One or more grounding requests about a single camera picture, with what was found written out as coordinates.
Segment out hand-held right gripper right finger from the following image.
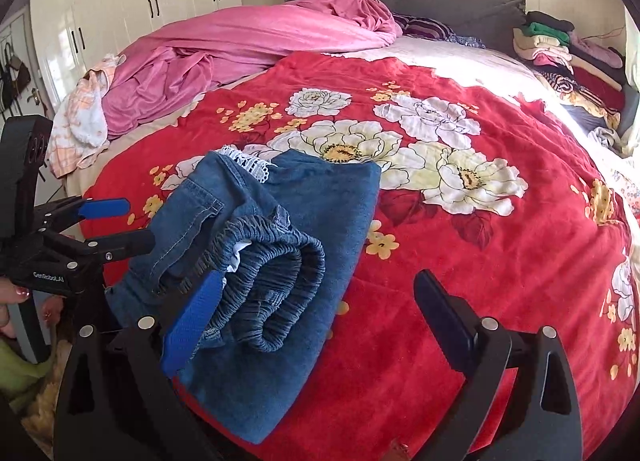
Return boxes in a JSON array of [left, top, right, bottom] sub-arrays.
[[412, 268, 586, 461]]

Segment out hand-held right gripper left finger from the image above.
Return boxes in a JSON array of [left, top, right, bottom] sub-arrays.
[[52, 268, 228, 461]]

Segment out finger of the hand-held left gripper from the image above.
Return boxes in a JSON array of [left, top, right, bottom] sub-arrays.
[[35, 228, 157, 267], [32, 196, 131, 234]]

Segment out blue denim pants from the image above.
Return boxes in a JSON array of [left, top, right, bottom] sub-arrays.
[[105, 145, 382, 446]]

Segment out person's left hand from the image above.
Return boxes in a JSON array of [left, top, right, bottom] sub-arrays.
[[0, 275, 65, 339]]

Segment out red floral blanket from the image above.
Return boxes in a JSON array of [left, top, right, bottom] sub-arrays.
[[80, 48, 640, 461]]

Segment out black handbag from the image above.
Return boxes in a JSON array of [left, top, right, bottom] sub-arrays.
[[0, 43, 21, 112]]

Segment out peach checked cloth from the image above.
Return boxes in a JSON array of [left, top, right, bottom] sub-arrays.
[[47, 53, 128, 179]]

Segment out brown handbag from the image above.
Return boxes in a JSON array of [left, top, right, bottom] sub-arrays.
[[10, 53, 32, 84]]

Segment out white door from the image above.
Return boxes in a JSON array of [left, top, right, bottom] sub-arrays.
[[0, 8, 56, 116]]

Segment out green fleece jacket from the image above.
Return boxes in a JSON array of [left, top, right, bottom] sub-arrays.
[[0, 336, 56, 412]]

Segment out beige fluffy garment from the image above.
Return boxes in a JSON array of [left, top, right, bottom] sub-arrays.
[[22, 341, 71, 444]]

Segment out pink duvet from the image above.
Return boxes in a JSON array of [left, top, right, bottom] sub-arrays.
[[100, 0, 403, 139]]

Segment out stack of folded clothes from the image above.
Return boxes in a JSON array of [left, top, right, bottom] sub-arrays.
[[512, 11, 640, 156]]

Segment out purple striped pillow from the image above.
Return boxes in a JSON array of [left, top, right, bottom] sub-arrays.
[[392, 13, 456, 42]]

